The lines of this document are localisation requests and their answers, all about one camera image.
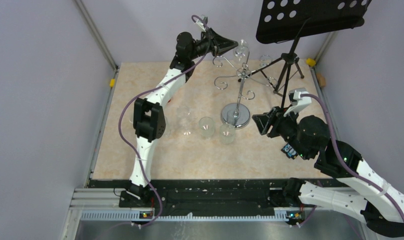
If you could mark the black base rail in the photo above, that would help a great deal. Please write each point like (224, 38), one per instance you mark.
(204, 197)

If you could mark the brown wall clip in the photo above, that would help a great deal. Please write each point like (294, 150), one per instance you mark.
(321, 80)

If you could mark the removed wine glass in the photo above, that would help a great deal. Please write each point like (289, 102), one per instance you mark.
(184, 120)
(167, 130)

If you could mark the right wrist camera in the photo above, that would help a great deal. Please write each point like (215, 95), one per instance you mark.
(298, 102)

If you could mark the black music stand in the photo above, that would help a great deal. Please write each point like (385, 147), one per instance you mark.
(290, 20)

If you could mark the yellow corner clip right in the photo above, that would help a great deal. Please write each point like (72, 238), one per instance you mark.
(310, 62)

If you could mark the chrome wine glass rack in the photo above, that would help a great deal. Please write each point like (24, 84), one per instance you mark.
(237, 114)

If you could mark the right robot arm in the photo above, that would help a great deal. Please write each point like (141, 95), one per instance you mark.
(374, 202)

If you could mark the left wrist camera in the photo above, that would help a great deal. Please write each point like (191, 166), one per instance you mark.
(201, 22)

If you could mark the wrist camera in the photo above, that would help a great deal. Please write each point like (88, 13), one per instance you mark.
(298, 102)
(201, 22)

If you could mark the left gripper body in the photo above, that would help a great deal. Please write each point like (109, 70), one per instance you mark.
(211, 45)

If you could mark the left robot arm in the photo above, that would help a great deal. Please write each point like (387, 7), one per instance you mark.
(148, 112)

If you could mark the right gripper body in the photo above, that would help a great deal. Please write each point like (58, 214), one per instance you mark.
(282, 125)

